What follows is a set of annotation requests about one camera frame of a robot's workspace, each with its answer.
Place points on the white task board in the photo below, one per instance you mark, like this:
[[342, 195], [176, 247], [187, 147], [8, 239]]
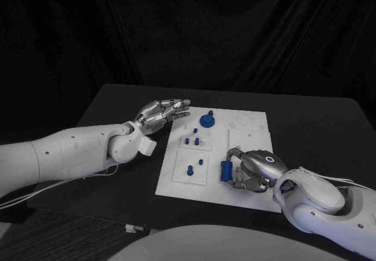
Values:
[[205, 195]]

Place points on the small white block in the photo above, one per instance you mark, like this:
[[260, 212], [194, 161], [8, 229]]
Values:
[[130, 228]]

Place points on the thick blue cylinder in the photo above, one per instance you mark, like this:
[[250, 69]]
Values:
[[227, 171]]

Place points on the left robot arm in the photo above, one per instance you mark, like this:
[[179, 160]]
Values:
[[58, 153]]

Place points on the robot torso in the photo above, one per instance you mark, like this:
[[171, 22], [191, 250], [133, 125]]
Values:
[[221, 244]]

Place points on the long blue peg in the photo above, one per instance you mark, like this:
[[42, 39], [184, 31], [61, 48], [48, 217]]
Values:
[[191, 170]]

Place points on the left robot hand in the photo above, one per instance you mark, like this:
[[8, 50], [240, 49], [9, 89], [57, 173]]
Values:
[[156, 116]]

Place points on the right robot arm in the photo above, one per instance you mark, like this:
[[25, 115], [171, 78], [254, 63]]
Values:
[[323, 214]]

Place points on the blue gear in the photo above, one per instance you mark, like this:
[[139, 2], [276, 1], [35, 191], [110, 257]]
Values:
[[207, 121]]

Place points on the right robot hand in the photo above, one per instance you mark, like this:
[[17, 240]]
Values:
[[261, 163]]

